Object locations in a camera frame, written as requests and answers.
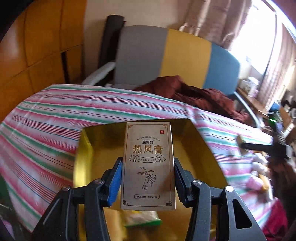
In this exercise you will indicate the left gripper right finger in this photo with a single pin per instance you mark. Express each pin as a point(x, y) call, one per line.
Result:
point(234, 219)

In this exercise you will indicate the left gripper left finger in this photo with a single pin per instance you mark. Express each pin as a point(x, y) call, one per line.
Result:
point(60, 220)

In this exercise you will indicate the green cracker packet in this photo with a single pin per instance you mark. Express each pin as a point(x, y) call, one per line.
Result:
point(135, 218)

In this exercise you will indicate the kraft paper ointment box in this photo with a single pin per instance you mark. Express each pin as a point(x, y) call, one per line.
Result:
point(147, 181)

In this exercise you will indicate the red pillow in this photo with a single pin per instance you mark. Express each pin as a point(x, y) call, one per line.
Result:
point(276, 226)

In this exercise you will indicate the wooden desk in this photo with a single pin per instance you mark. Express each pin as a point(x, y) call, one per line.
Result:
point(253, 103)

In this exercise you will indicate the gold open storage box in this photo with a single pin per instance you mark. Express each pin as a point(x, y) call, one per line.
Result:
point(100, 146)

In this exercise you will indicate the striped bed sheet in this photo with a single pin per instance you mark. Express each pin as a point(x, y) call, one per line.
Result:
point(40, 136)

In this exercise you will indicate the dark red jacket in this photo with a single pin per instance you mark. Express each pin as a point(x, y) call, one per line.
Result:
point(211, 100)

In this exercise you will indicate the pink patterned curtain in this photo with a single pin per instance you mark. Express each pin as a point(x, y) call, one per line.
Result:
point(218, 21)

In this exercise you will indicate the grey yellow blue chair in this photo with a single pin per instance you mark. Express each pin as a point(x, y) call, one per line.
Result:
point(145, 53)

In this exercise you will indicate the black rolled mat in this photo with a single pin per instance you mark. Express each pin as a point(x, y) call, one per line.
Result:
point(110, 39)

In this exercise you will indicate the orange wooden wardrobe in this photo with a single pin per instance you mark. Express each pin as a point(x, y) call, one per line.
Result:
point(43, 46)

